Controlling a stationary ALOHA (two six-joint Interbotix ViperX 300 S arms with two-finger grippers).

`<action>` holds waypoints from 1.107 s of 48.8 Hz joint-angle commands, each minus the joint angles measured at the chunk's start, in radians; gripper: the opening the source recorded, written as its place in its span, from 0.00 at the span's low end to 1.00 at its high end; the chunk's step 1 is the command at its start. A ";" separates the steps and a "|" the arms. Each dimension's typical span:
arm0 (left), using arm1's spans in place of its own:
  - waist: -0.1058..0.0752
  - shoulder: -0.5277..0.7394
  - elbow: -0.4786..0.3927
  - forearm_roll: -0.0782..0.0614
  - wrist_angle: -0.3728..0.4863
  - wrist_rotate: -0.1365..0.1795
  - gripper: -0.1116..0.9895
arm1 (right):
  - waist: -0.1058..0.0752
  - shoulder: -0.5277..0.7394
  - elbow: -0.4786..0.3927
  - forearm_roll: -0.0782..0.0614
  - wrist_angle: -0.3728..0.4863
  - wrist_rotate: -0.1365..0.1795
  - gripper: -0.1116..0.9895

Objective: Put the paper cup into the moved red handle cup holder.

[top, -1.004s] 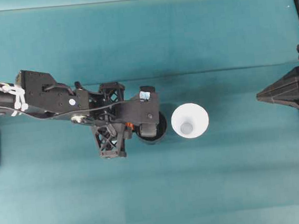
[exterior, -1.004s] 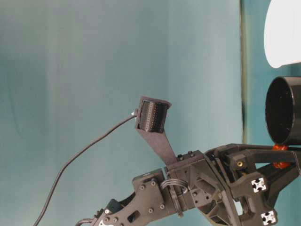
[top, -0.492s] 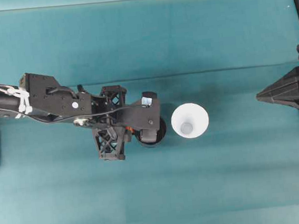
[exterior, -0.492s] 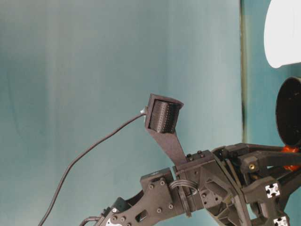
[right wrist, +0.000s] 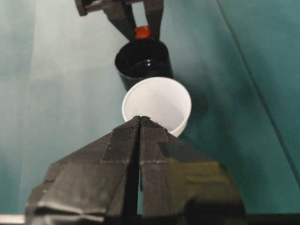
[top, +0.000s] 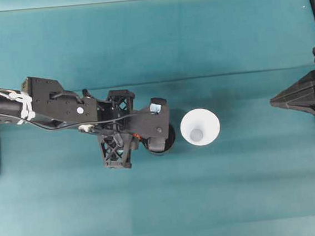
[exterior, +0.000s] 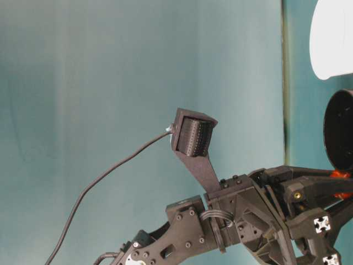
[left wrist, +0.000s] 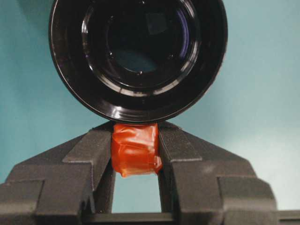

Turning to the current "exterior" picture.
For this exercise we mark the white paper cup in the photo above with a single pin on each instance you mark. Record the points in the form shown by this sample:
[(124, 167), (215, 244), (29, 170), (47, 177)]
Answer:
[(331, 41)]

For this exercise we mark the blue-green backdrop sheet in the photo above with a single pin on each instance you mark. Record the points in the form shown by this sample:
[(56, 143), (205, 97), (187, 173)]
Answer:
[(82, 110)]

